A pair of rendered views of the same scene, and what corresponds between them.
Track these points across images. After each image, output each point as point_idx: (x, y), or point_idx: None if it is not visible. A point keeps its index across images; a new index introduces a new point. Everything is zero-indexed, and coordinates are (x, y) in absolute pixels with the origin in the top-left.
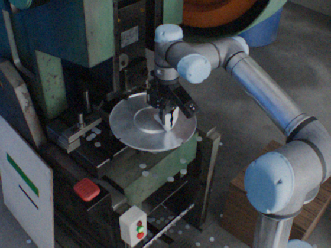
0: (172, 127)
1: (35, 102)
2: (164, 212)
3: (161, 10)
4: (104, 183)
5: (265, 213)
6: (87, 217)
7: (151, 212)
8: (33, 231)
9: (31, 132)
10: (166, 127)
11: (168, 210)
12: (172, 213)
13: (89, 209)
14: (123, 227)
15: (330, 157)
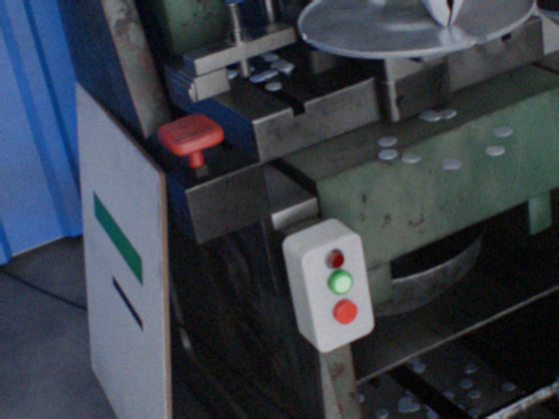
0: (454, 10)
1: (156, 31)
2: (526, 414)
3: None
4: (273, 173)
5: (553, 1)
6: (191, 223)
7: (488, 411)
8: (136, 418)
9: (130, 91)
10: (434, 3)
11: (540, 409)
12: (551, 417)
13: (192, 190)
14: (292, 275)
15: None
